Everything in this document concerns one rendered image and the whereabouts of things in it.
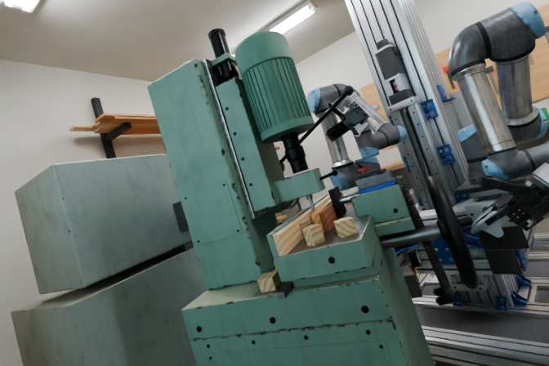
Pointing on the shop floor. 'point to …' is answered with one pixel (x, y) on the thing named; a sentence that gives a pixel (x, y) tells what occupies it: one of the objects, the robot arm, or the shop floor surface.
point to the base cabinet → (328, 341)
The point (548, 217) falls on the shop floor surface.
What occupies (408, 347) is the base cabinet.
